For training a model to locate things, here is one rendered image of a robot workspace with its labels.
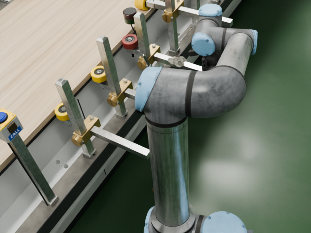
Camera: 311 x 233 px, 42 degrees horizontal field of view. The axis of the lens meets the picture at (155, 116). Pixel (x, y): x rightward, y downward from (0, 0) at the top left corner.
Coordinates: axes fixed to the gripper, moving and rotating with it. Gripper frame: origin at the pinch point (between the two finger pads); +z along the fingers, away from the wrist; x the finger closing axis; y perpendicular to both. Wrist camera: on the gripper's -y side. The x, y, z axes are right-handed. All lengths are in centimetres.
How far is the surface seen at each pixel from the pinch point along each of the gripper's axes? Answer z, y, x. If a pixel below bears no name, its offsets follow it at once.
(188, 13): -13.2, -22.0, 23.2
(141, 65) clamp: -2.7, -30.6, -8.6
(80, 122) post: -11, -28, -54
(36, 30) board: -10, -91, -14
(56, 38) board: -9, -77, -15
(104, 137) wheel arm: -3, -20, -52
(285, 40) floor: 82, -5, 139
